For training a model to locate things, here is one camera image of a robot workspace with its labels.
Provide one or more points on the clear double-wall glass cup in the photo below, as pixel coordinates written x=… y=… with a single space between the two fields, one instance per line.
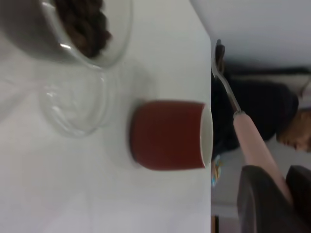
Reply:
x=36 y=36

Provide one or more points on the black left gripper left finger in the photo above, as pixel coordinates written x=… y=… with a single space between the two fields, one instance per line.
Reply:
x=262 y=208

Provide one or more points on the small clear glass dish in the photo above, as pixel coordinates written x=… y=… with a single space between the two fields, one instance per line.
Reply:
x=73 y=116

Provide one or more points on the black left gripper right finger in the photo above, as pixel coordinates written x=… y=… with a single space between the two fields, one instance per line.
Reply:
x=302 y=189

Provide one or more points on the dark coffee beans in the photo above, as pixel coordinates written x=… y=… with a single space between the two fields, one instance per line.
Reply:
x=85 y=26

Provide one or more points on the red ceramic mug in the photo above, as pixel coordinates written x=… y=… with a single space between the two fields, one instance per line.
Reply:
x=167 y=136

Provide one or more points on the person in black clothes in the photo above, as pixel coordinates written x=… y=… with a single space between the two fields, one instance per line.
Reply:
x=262 y=109

